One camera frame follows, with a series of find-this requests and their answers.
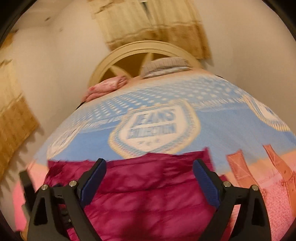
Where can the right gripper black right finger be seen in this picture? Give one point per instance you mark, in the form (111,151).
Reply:
(252,222)

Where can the striped grey pillow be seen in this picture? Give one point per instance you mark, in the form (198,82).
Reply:
(164,66)

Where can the cream wooden headboard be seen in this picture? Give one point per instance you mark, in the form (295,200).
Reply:
(128,59)

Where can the magenta puffer jacket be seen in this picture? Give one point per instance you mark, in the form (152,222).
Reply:
(152,197)

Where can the beige curtain at left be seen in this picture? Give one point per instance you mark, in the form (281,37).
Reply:
(17,120)

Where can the beige curtain behind headboard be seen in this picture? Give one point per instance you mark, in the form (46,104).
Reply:
(175,22)

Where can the blue pink printed bedspread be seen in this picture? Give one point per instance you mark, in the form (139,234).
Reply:
(177,114)

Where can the pink folded blanket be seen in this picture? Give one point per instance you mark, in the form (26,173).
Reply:
(105,87)

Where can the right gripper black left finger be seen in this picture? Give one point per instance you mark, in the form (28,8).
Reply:
(45,221)

